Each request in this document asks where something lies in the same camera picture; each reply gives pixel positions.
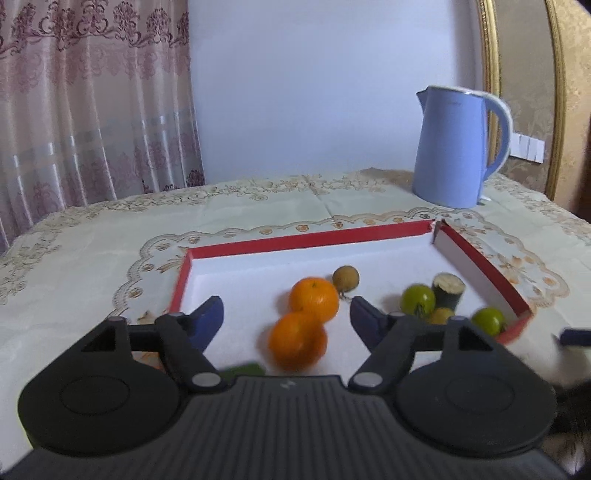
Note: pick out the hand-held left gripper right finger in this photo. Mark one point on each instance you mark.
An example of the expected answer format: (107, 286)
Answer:
(367, 323)

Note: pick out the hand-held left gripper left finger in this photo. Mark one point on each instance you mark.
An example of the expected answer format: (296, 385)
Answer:
(207, 318)

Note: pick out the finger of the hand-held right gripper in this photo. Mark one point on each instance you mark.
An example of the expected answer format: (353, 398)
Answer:
(577, 337)

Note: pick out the small brown longan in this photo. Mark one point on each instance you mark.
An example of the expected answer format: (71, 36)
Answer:
(346, 278)

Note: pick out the green lime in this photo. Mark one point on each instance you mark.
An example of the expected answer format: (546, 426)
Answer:
(488, 321)
(417, 299)

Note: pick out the green cucumber piece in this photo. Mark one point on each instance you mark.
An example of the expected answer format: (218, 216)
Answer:
(244, 370)

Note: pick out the large orange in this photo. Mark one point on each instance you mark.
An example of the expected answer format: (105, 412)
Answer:
(298, 344)

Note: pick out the small yellow fruit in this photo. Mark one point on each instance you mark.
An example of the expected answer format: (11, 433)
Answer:
(441, 317)

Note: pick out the red cardboard box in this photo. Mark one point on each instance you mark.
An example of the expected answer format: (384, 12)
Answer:
(277, 244)

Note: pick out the small orange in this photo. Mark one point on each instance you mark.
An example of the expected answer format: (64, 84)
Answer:
(314, 297)

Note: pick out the dark cucumber piece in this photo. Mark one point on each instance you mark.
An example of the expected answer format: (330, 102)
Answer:
(448, 293)

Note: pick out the cream embroidered tablecloth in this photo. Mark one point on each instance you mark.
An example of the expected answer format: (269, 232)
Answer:
(92, 244)

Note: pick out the blue electric kettle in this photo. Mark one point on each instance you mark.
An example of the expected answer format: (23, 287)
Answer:
(448, 147)

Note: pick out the pink patterned curtain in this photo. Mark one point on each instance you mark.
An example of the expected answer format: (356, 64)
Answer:
(92, 92)

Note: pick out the white wall switch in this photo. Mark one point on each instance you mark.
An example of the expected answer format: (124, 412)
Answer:
(526, 147)

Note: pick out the gold wall moulding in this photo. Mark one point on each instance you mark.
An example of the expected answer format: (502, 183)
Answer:
(491, 46)
(556, 92)

